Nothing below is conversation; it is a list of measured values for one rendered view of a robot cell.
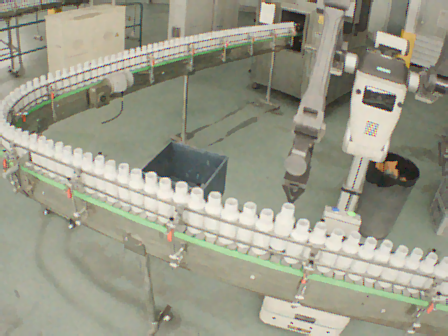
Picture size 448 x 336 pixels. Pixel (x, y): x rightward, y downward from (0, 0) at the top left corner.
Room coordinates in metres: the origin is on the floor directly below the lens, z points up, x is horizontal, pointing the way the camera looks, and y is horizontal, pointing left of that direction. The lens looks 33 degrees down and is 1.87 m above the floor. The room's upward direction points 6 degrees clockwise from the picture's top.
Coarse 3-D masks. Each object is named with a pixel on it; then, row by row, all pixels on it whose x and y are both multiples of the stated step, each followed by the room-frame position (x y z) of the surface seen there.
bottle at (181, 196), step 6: (180, 186) 0.96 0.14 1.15; (186, 186) 0.94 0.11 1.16; (180, 192) 0.93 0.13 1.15; (186, 192) 0.94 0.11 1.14; (174, 198) 0.92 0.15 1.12; (180, 198) 0.92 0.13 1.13; (186, 198) 0.93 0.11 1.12; (186, 204) 0.92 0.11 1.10; (174, 210) 0.92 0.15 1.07; (174, 216) 0.92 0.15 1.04; (186, 216) 0.92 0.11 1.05; (186, 222) 0.92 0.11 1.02
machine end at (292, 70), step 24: (264, 0) 4.93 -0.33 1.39; (288, 0) 4.71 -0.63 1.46; (312, 0) 4.50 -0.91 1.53; (360, 0) 4.93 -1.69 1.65; (264, 24) 4.91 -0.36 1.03; (312, 24) 4.48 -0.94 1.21; (360, 24) 5.08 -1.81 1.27; (288, 48) 4.66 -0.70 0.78; (312, 48) 4.43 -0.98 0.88; (360, 48) 5.16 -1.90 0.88; (264, 72) 4.85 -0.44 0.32; (288, 72) 4.63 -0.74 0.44; (336, 96) 4.65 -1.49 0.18
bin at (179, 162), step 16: (176, 144) 1.58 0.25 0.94; (160, 160) 1.48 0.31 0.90; (176, 160) 1.58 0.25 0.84; (192, 160) 1.55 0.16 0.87; (208, 160) 1.52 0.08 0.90; (224, 160) 1.45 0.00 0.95; (144, 176) 1.29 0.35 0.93; (160, 176) 1.47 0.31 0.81; (176, 176) 1.58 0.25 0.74; (192, 176) 1.55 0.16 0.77; (208, 176) 1.52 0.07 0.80; (224, 176) 1.47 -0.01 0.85; (208, 192) 1.28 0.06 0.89
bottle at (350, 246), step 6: (354, 234) 0.78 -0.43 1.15; (348, 240) 0.76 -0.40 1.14; (354, 240) 0.75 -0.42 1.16; (342, 246) 0.76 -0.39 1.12; (348, 246) 0.75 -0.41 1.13; (354, 246) 0.74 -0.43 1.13; (342, 252) 0.75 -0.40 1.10; (348, 252) 0.74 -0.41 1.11; (354, 252) 0.73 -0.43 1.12; (342, 258) 0.74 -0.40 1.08; (348, 258) 0.73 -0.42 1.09; (336, 264) 0.75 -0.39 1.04; (342, 264) 0.74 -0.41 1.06; (348, 264) 0.73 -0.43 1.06
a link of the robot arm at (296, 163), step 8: (296, 112) 0.85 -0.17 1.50; (320, 128) 0.81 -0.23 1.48; (296, 136) 0.81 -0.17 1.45; (304, 136) 0.82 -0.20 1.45; (312, 136) 0.82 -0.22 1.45; (320, 136) 0.80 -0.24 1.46; (296, 144) 0.77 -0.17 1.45; (304, 144) 0.78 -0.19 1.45; (312, 144) 0.78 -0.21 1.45; (296, 152) 0.75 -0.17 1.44; (304, 152) 0.74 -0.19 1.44; (288, 160) 0.75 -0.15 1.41; (296, 160) 0.74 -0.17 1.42; (304, 160) 0.74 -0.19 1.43; (288, 168) 0.75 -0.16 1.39; (296, 168) 0.74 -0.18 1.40; (304, 168) 0.73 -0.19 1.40
